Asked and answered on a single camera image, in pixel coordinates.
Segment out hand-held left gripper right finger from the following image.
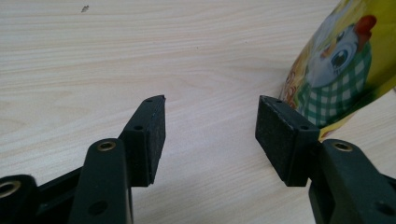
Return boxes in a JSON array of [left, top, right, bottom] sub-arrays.
[[254, 94, 396, 224]]

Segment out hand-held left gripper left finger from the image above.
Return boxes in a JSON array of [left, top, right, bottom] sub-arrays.
[[67, 94, 167, 224]]

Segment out yellow seasoning bag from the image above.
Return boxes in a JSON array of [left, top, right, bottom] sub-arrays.
[[278, 0, 396, 139]]

